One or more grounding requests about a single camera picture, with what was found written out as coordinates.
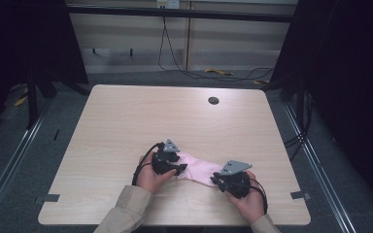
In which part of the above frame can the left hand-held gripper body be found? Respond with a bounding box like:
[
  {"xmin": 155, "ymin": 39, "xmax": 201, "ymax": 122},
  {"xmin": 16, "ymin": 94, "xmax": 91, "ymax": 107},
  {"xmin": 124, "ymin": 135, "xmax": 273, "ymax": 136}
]
[{"xmin": 151, "ymin": 138, "xmax": 182, "ymax": 176}]

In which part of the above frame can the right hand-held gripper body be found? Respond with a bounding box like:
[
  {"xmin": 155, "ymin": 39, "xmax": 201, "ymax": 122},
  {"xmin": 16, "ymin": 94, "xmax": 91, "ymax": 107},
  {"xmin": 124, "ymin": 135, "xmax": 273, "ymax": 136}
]
[{"xmin": 214, "ymin": 159, "xmax": 254, "ymax": 200}]

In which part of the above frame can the pink cloth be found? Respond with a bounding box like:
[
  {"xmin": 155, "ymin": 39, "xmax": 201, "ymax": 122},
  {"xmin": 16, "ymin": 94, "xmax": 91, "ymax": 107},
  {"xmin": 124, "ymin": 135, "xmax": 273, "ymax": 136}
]
[{"xmin": 174, "ymin": 151, "xmax": 223, "ymax": 188}]

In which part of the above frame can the person's left hand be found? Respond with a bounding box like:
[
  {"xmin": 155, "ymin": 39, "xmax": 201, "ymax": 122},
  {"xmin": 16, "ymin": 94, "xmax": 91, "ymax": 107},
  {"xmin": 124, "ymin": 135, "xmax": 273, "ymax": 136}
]
[{"xmin": 136, "ymin": 152, "xmax": 178, "ymax": 195}]

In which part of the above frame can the person's right hand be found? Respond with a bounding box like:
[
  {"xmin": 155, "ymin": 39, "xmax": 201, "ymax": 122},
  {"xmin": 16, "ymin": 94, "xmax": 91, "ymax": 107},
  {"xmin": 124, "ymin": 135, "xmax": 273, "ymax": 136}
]
[{"xmin": 224, "ymin": 170, "xmax": 267, "ymax": 224}]

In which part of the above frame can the grey tape piece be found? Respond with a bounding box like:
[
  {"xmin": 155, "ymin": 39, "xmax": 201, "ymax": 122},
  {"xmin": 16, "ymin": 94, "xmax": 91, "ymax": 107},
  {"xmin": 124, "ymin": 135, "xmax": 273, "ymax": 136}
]
[
  {"xmin": 289, "ymin": 190, "xmax": 312, "ymax": 201},
  {"xmin": 43, "ymin": 193, "xmax": 61, "ymax": 204}
]

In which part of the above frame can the black metal stand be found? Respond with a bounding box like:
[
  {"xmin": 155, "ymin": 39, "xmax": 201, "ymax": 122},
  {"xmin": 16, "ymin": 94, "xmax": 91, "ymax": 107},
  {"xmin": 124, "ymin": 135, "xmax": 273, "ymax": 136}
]
[{"xmin": 25, "ymin": 66, "xmax": 42, "ymax": 130}]

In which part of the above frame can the black horizontal bar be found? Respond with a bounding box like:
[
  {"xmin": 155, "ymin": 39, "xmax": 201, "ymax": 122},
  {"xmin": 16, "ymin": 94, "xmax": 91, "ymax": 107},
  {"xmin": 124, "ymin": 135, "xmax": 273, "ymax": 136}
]
[{"xmin": 65, "ymin": 4, "xmax": 297, "ymax": 24}]

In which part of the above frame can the black curtain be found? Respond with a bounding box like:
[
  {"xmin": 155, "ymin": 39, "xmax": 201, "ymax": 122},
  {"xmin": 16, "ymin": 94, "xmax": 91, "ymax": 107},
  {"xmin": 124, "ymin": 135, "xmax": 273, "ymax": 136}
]
[
  {"xmin": 267, "ymin": 0, "xmax": 373, "ymax": 212},
  {"xmin": 0, "ymin": 0, "xmax": 90, "ymax": 144}
]

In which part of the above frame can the left hand-held gripper black cable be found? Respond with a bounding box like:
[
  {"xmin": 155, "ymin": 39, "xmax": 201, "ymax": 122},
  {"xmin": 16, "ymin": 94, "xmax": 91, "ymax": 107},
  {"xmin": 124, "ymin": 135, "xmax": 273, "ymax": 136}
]
[{"xmin": 131, "ymin": 141, "xmax": 165, "ymax": 186}]

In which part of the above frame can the hand-held gripper black cable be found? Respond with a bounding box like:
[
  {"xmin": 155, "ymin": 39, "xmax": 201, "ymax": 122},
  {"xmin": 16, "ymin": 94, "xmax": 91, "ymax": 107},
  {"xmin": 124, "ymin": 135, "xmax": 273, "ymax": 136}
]
[
  {"xmin": 248, "ymin": 177, "xmax": 269, "ymax": 216},
  {"xmin": 131, "ymin": 141, "xmax": 165, "ymax": 186}
]

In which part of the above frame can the right hand-held gripper black cable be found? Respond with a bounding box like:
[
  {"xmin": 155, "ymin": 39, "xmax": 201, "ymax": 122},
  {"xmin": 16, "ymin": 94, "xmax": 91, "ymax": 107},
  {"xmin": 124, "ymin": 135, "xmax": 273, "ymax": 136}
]
[{"xmin": 248, "ymin": 177, "xmax": 269, "ymax": 216}]

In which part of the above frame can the bundle of black cables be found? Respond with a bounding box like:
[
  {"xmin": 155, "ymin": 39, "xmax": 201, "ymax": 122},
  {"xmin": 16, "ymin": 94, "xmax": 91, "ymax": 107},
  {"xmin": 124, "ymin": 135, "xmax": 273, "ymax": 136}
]
[{"xmin": 283, "ymin": 91, "xmax": 316, "ymax": 162}]

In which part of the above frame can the metal floor rail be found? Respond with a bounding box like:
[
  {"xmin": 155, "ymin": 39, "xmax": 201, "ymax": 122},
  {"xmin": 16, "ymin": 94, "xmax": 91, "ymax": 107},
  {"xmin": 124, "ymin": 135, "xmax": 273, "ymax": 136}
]
[
  {"xmin": 283, "ymin": 102, "xmax": 357, "ymax": 233},
  {"xmin": 0, "ymin": 105, "xmax": 51, "ymax": 224}
]

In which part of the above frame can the long black floor cable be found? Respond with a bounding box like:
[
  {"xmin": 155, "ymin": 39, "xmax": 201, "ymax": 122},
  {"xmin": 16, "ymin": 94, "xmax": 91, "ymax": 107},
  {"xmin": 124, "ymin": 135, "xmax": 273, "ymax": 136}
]
[{"xmin": 156, "ymin": 16, "xmax": 277, "ymax": 83}]

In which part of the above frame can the white wall outlet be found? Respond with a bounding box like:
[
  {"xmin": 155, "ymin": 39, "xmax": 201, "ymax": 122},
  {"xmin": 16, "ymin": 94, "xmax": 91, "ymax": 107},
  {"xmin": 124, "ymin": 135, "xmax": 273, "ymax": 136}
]
[{"xmin": 156, "ymin": 0, "xmax": 181, "ymax": 10}]

